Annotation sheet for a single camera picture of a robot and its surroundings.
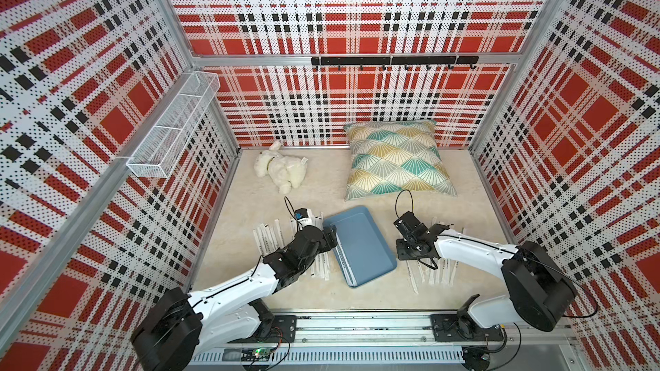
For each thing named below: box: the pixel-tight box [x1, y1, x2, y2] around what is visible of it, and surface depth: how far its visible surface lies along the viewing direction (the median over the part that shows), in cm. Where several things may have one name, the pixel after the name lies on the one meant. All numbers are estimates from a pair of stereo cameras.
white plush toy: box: [253, 139, 309, 195], surface depth 107 cm
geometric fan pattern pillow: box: [343, 119, 458, 202], surface depth 96 cm
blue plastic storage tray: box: [323, 205, 398, 288], surface depth 91 cm
